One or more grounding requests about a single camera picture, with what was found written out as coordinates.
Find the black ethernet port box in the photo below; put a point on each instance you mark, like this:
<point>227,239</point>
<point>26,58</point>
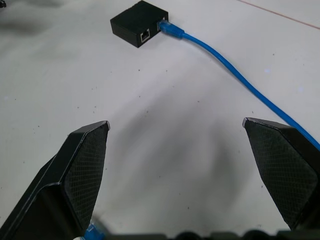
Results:
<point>138,23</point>

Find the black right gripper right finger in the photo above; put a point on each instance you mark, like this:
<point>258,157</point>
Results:
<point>285,172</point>

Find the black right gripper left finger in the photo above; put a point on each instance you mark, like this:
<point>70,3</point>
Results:
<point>75,175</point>

